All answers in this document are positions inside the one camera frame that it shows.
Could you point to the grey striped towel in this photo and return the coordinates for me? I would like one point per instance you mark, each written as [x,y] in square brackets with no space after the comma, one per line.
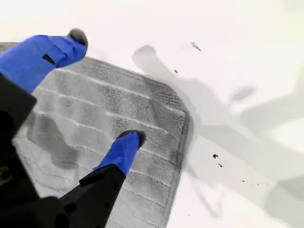
[142,107]

